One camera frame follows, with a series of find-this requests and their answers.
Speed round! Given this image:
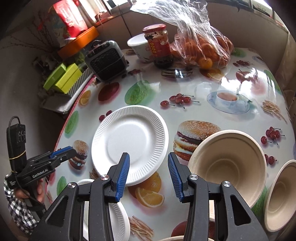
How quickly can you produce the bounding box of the red lidded glass jar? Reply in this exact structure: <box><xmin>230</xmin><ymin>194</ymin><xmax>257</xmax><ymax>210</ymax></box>
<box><xmin>142</xmin><ymin>24</ymin><xmax>174</xmax><ymax>69</ymax></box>

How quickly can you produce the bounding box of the beige paper bowl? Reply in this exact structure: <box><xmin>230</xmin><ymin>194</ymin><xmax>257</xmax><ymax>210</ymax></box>
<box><xmin>159</xmin><ymin>235</ymin><xmax>216</xmax><ymax>241</ymax></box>
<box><xmin>264</xmin><ymin>159</ymin><xmax>296</xmax><ymax>233</ymax></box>
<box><xmin>187</xmin><ymin>130</ymin><xmax>267</xmax><ymax>209</ymax></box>

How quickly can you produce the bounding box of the plastic bag of oranges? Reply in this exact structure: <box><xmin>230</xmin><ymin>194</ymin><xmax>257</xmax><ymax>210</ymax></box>
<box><xmin>131</xmin><ymin>0</ymin><xmax>234</xmax><ymax>70</ymax></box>

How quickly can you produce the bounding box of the person's left forearm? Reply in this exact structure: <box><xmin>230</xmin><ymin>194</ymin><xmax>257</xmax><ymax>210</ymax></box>
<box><xmin>3</xmin><ymin>183</ymin><xmax>44</xmax><ymax>234</ymax></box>

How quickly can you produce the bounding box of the person's left hand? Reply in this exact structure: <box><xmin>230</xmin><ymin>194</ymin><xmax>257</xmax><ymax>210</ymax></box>
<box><xmin>35</xmin><ymin>179</ymin><xmax>45</xmax><ymax>203</ymax></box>

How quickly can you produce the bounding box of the small grey heater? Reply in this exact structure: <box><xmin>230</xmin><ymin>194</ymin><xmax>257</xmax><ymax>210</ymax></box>
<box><xmin>85</xmin><ymin>40</ymin><xmax>128</xmax><ymax>82</ymax></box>

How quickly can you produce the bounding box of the red gift box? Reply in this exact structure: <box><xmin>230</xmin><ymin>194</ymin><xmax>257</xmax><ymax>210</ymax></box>
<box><xmin>52</xmin><ymin>0</ymin><xmax>88</xmax><ymax>39</ymax></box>

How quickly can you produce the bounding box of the white paper cup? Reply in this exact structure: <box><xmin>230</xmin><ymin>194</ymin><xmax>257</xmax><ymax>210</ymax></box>
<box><xmin>127</xmin><ymin>34</ymin><xmax>154</xmax><ymax>63</ymax></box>

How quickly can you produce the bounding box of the floral gift bag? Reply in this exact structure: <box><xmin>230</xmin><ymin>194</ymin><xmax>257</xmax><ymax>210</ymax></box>
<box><xmin>47</xmin><ymin>10</ymin><xmax>71</xmax><ymax>47</ymax></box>

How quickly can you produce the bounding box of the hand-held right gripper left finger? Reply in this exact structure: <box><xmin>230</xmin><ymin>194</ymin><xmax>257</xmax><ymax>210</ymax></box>
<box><xmin>30</xmin><ymin>152</ymin><xmax>130</xmax><ymax>241</ymax></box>

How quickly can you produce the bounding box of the fruit printed tablecloth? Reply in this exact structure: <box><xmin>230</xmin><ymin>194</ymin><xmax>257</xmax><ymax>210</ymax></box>
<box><xmin>52</xmin><ymin>46</ymin><xmax>296</xmax><ymax>241</ymax></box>

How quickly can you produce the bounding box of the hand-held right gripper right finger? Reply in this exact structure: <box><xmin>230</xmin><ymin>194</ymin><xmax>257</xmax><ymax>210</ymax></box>
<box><xmin>167</xmin><ymin>152</ymin><xmax>270</xmax><ymax>241</ymax></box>

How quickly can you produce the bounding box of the white paper plate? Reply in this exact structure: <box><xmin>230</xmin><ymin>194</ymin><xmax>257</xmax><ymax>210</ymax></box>
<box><xmin>76</xmin><ymin>178</ymin><xmax>131</xmax><ymax>241</ymax></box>
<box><xmin>91</xmin><ymin>105</ymin><xmax>169</xmax><ymax>187</ymax></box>

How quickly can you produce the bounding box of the silver case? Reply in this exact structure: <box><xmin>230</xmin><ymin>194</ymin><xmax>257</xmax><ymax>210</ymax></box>
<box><xmin>40</xmin><ymin>70</ymin><xmax>96</xmax><ymax>114</ymax></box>

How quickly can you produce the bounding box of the orange box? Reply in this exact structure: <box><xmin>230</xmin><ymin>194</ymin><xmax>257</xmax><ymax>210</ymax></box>
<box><xmin>57</xmin><ymin>26</ymin><xmax>100</xmax><ymax>58</ymax></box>

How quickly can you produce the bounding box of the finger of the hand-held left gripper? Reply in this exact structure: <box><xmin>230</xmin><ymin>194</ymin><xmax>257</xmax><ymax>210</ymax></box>
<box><xmin>50</xmin><ymin>146</ymin><xmax>78</xmax><ymax>163</ymax></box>

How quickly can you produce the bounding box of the green box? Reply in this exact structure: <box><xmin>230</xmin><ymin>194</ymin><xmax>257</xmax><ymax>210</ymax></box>
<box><xmin>43</xmin><ymin>63</ymin><xmax>67</xmax><ymax>91</ymax></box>
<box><xmin>54</xmin><ymin>64</ymin><xmax>84</xmax><ymax>94</ymax></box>

